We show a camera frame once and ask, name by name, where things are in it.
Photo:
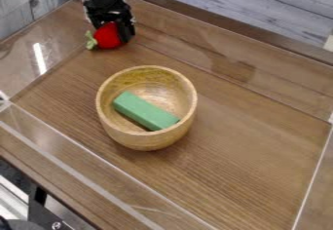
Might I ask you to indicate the clear acrylic tray walls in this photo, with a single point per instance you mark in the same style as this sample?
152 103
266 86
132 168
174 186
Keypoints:
192 130

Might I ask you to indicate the wooden bowl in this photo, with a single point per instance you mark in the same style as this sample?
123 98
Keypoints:
163 87

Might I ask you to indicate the black table frame bracket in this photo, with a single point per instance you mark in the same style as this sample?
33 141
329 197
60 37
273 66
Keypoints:
38 214

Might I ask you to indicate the red knitted apple toy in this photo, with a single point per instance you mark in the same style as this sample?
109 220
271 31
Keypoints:
104 38

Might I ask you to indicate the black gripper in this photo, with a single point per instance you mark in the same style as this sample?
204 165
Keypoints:
111 10

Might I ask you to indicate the green rectangular block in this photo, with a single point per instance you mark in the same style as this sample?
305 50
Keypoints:
143 112

